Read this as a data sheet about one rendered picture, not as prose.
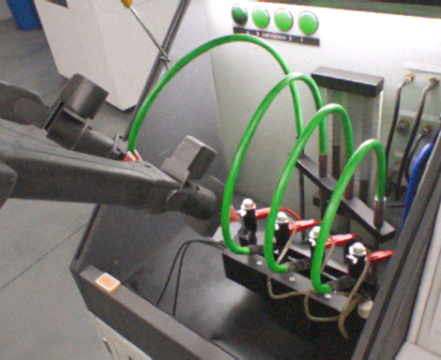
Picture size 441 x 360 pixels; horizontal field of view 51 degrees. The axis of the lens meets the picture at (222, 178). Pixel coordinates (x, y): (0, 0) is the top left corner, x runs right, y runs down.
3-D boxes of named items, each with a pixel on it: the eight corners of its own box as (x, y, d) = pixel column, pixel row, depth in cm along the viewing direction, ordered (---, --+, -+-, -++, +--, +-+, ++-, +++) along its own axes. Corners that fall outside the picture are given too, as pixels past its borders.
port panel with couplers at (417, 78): (381, 187, 102) (393, 50, 84) (387, 178, 104) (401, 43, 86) (442, 205, 95) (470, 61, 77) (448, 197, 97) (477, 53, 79)
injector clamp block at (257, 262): (229, 297, 111) (220, 251, 102) (253, 271, 116) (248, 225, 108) (363, 373, 91) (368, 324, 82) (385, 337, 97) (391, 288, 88)
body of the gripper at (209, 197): (235, 191, 86) (209, 178, 80) (208, 239, 86) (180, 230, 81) (215, 177, 90) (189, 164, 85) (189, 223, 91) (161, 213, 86)
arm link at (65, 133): (41, 132, 85) (38, 135, 79) (62, 100, 85) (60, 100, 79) (75, 152, 87) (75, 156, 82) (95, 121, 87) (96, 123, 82)
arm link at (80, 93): (14, 108, 84) (9, 112, 76) (49, 54, 84) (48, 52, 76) (74, 143, 89) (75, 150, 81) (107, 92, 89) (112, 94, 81)
